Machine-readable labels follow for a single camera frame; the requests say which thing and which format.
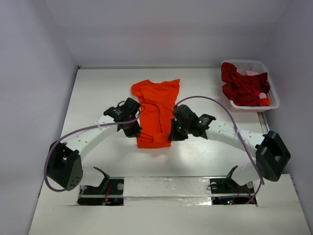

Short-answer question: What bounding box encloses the orange t shirt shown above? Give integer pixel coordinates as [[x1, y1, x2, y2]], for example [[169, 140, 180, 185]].
[[131, 79, 180, 149]]

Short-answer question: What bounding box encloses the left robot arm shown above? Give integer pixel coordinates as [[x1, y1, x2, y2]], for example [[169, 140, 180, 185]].
[[44, 98, 141, 192]]

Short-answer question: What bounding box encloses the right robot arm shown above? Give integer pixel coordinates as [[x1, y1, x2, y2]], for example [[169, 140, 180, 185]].
[[169, 105, 291, 194]]

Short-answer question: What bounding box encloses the dark red t shirt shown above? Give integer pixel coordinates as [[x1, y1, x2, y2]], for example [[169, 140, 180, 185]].
[[221, 62, 271, 107]]

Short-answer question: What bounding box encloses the white plastic basket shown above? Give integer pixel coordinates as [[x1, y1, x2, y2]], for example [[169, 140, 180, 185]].
[[222, 59, 279, 112]]

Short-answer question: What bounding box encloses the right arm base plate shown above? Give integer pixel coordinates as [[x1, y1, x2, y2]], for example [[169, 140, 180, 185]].
[[206, 166, 255, 205]]

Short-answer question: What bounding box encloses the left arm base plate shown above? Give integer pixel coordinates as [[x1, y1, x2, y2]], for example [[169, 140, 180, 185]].
[[77, 167, 124, 206]]

